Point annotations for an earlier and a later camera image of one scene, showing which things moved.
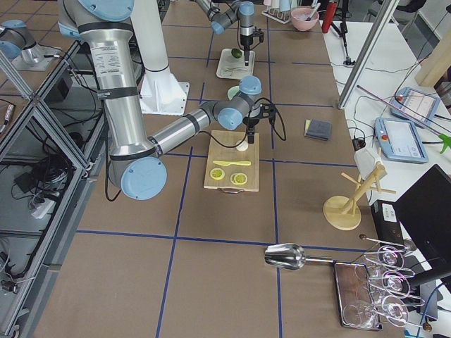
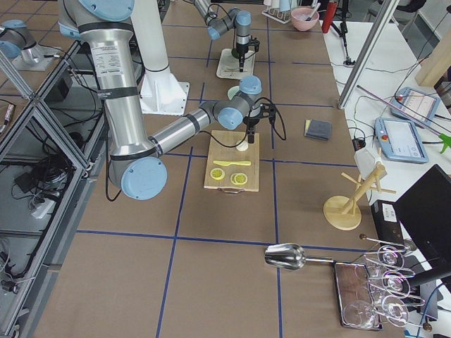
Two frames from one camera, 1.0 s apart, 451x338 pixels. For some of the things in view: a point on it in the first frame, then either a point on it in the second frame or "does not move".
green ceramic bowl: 232,91 does not move
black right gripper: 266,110 does not move
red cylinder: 330,13 does not move
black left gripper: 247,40 -> 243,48
